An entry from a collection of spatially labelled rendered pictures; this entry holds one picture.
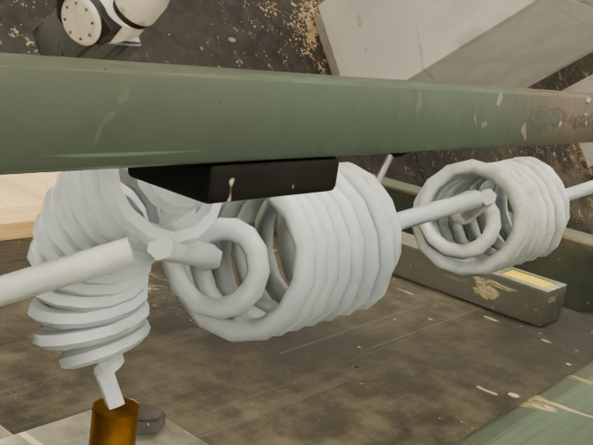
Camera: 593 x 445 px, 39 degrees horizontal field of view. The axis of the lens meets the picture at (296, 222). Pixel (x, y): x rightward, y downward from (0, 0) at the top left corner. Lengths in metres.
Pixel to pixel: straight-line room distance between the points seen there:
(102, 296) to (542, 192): 0.30
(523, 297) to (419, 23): 2.82
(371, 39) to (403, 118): 3.56
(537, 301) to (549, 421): 0.47
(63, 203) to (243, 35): 3.37
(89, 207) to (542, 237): 0.32
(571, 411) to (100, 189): 0.30
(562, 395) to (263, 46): 3.26
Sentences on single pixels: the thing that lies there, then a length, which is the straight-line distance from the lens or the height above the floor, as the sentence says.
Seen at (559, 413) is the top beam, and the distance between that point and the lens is 0.46.
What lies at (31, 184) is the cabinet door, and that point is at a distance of 1.14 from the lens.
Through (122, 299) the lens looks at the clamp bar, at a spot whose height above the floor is 1.83.
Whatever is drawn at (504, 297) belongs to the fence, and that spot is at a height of 1.61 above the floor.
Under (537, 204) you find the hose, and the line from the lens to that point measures 0.49.
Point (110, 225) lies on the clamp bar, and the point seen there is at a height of 1.86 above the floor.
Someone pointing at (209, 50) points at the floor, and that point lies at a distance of 3.41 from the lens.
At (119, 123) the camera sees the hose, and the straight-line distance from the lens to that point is 0.17.
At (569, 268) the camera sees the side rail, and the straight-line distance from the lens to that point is 1.15.
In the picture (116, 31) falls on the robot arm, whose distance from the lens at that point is 1.35.
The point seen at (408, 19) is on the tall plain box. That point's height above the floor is 0.48.
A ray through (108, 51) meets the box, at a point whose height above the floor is 0.90.
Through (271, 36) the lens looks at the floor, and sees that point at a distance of 3.75.
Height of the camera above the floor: 2.04
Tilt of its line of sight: 38 degrees down
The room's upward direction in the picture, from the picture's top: 62 degrees clockwise
